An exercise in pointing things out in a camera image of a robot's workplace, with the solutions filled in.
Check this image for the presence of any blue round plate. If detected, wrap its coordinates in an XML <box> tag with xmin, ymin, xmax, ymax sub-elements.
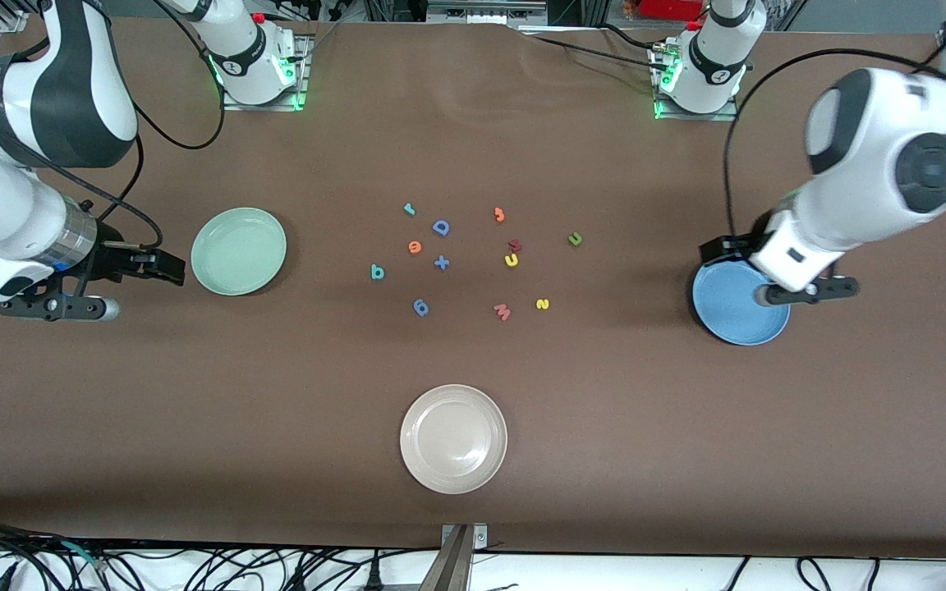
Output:
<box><xmin>691</xmin><ymin>259</ymin><xmax>792</xmax><ymax>346</ymax></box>

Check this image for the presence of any pale green round plate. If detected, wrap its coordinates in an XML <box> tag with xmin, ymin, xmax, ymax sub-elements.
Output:
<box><xmin>191</xmin><ymin>207</ymin><xmax>287</xmax><ymax>296</ymax></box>

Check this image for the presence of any brown table cover sheet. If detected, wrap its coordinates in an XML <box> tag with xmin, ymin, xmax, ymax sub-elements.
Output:
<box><xmin>0</xmin><ymin>15</ymin><xmax>946</xmax><ymax>561</ymax></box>

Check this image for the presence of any red box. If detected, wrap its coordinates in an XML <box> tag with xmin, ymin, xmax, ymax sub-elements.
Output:
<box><xmin>636</xmin><ymin>0</ymin><xmax>705</xmax><ymax>21</ymax></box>

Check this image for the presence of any cream white round plate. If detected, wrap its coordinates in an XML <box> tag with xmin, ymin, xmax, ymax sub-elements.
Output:
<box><xmin>399</xmin><ymin>384</ymin><xmax>508</xmax><ymax>495</ymax></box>

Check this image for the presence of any grey metal device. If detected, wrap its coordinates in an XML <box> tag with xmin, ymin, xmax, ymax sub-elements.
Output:
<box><xmin>426</xmin><ymin>0</ymin><xmax>549</xmax><ymax>27</ymax></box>

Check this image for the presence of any grey metal beam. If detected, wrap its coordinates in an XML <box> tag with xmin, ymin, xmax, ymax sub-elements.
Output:
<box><xmin>417</xmin><ymin>525</ymin><xmax>474</xmax><ymax>591</ymax></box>

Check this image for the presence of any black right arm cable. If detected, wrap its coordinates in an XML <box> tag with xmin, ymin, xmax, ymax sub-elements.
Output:
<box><xmin>50</xmin><ymin>0</ymin><xmax>226</xmax><ymax>247</ymax></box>

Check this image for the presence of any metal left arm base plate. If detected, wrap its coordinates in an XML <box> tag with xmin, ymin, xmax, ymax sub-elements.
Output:
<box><xmin>652</xmin><ymin>41</ymin><xmax>741</xmax><ymax>122</ymax></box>

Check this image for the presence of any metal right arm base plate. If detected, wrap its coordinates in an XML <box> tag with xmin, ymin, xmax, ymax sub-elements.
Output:
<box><xmin>220</xmin><ymin>33</ymin><xmax>311</xmax><ymax>112</ymax></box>

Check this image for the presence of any black base power cable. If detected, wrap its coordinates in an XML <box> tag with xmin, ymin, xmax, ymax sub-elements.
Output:
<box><xmin>600</xmin><ymin>23</ymin><xmax>675</xmax><ymax>52</ymax></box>
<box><xmin>522</xmin><ymin>33</ymin><xmax>671</xmax><ymax>73</ymax></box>

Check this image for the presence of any aluminium frame profile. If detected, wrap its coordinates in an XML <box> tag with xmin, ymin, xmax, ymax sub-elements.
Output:
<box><xmin>0</xmin><ymin>0</ymin><xmax>40</xmax><ymax>34</ymax></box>

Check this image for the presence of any teal thin cable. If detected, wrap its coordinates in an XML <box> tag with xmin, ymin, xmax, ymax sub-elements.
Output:
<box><xmin>62</xmin><ymin>540</ymin><xmax>108</xmax><ymax>571</ymax></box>

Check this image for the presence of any small metal bracket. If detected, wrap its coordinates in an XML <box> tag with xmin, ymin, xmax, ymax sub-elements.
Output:
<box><xmin>440</xmin><ymin>523</ymin><xmax>489</xmax><ymax>552</ymax></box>

